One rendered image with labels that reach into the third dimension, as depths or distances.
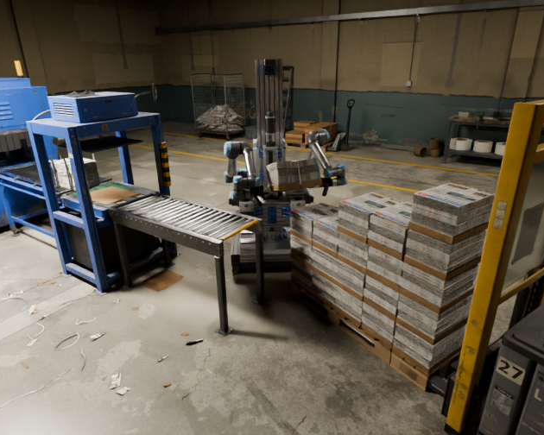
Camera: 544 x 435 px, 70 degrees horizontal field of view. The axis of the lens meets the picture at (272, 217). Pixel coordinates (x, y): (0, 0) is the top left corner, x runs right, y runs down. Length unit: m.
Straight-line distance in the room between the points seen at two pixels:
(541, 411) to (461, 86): 7.71
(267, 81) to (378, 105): 6.26
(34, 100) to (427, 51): 7.39
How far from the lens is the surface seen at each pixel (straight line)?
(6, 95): 5.86
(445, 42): 9.41
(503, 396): 2.39
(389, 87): 9.71
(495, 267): 2.04
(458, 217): 2.30
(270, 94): 3.79
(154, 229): 3.33
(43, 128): 3.89
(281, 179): 3.09
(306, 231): 3.23
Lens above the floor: 2.02
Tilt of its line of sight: 22 degrees down
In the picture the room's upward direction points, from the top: 1 degrees counter-clockwise
